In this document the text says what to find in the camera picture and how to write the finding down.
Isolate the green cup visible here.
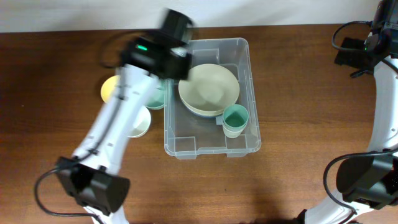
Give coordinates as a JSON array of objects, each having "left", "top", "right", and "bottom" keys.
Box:
[{"left": 222, "top": 104, "right": 249, "bottom": 131}]

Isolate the clear plastic storage container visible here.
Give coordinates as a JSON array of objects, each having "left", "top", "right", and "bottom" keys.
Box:
[{"left": 164, "top": 38, "right": 261, "bottom": 159}]

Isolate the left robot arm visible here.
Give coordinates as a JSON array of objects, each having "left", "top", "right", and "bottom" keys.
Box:
[{"left": 55, "top": 9, "right": 193, "bottom": 223}]

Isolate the white label in container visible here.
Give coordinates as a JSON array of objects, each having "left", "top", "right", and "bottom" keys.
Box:
[{"left": 216, "top": 115, "right": 223, "bottom": 126}]

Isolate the cream white plate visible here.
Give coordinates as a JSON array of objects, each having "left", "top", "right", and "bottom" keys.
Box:
[{"left": 178, "top": 63, "right": 240, "bottom": 98}]

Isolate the white bowl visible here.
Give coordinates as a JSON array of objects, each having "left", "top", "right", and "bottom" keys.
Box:
[{"left": 128, "top": 106, "right": 152, "bottom": 138}]

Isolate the dark blue plate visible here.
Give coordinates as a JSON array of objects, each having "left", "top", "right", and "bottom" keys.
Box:
[{"left": 187, "top": 108, "right": 222, "bottom": 118}]

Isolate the beige plate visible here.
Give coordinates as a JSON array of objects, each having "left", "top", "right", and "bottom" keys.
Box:
[{"left": 180, "top": 95, "right": 239, "bottom": 115}]

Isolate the yellow bowl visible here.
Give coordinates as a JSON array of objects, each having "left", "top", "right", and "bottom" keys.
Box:
[{"left": 100, "top": 75, "right": 119, "bottom": 103}]

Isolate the cream white cup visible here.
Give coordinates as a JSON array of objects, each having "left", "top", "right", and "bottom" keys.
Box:
[{"left": 223, "top": 124, "right": 245, "bottom": 139}]

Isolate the grey cup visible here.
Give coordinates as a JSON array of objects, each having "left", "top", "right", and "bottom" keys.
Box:
[{"left": 223, "top": 119, "right": 248, "bottom": 133}]

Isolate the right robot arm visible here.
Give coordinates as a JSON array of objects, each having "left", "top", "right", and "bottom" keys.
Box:
[{"left": 295, "top": 1, "right": 397, "bottom": 223}]

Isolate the green bowl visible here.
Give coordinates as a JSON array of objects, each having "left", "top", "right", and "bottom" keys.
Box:
[{"left": 146, "top": 80, "right": 165, "bottom": 110}]

